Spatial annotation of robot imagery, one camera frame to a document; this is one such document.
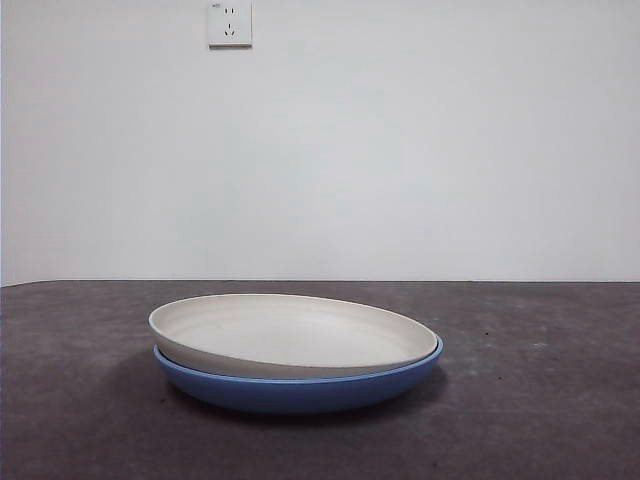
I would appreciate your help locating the white round plate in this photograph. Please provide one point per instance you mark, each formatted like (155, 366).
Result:
(290, 335)

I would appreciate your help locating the blue round plate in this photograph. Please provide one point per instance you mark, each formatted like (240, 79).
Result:
(300, 392)

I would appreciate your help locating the white wall socket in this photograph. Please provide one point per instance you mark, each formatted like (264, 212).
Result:
(230, 30)

